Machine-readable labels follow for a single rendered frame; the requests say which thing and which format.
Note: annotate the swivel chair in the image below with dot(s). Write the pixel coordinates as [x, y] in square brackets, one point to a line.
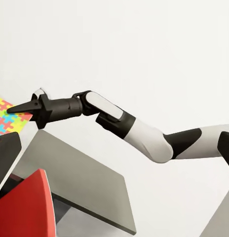
[27, 210]

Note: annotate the desk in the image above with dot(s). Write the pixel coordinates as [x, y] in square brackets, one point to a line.
[89, 198]

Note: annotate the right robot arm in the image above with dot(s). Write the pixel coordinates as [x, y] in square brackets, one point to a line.
[154, 144]

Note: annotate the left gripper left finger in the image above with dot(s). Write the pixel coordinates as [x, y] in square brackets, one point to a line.
[10, 147]

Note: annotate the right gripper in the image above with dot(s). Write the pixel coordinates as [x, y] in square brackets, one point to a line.
[44, 110]

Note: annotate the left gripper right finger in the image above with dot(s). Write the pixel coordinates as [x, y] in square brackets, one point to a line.
[223, 145]

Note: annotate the jigsaw puzzle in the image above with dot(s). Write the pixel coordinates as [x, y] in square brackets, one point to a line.
[12, 122]

